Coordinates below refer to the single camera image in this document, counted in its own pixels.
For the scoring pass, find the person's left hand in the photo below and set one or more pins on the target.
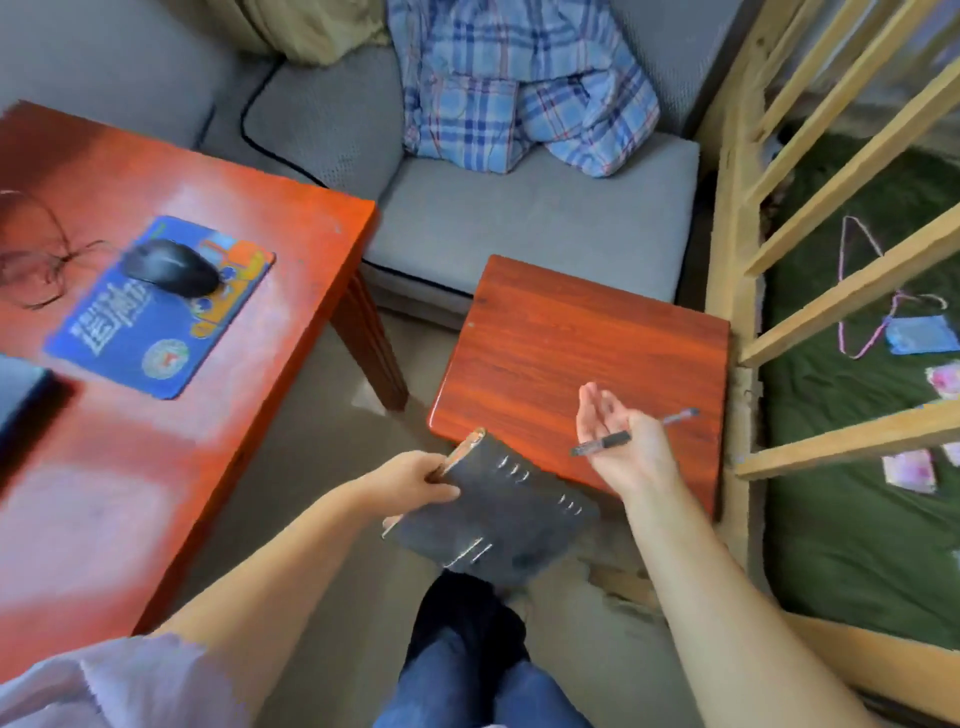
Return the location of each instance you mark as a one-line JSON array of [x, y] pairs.
[[401, 486]]

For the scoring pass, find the person's right hand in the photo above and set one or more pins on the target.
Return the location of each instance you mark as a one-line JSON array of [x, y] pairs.
[[634, 457]]

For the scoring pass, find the person's right fingers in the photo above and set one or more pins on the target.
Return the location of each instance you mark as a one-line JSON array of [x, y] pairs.
[[598, 412]]

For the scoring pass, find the person's left thumb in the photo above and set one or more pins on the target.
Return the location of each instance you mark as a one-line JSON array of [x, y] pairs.
[[441, 493]]

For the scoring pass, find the black and clear pen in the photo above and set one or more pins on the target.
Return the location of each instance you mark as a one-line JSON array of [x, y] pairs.
[[600, 445]]

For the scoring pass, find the person's right forearm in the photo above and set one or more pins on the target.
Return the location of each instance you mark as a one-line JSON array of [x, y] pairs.
[[720, 607]]

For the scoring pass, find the person's left forearm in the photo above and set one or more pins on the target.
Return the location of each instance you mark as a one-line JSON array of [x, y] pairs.
[[285, 570]]

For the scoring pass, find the small red wooden table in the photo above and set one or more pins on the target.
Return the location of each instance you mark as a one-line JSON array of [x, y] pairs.
[[562, 345]]

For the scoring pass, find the person's black shoe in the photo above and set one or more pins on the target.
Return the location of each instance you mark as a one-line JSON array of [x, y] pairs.
[[465, 611]]

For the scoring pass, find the person's blue jeans leg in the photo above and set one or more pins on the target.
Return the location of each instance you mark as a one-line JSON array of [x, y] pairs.
[[465, 694]]

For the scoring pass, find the grey seat cushion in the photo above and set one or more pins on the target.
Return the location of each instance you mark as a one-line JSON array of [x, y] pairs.
[[540, 217]]

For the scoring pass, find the large red wooden table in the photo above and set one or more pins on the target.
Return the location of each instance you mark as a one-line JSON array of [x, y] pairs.
[[262, 315]]

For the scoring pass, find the green blanket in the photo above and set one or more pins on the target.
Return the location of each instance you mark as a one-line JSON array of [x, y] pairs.
[[840, 540]]

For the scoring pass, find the pink patterned cloth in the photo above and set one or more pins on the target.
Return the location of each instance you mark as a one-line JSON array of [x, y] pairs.
[[946, 379], [909, 471]]

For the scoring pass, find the small blue cloth pouch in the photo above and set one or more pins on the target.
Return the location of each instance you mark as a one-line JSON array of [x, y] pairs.
[[921, 335]]

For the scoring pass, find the blue printed mouse pad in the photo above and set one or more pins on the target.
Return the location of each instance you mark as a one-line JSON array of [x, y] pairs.
[[142, 337]]

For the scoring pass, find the blue plaid shirt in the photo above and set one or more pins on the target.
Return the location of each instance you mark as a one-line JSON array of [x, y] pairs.
[[487, 82]]

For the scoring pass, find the black computer mouse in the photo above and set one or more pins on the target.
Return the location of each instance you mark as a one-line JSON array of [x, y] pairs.
[[171, 268]]

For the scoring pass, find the person's pale lilac sleeve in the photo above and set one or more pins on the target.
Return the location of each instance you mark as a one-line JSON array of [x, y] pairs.
[[112, 690]]

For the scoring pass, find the beige cloth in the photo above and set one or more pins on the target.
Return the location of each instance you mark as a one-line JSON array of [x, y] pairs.
[[315, 26]]

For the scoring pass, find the grey fabric sofa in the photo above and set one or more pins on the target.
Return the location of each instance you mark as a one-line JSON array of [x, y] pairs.
[[112, 67]]

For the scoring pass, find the light wooden bed frame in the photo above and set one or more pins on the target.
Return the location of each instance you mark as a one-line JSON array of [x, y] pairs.
[[731, 225]]

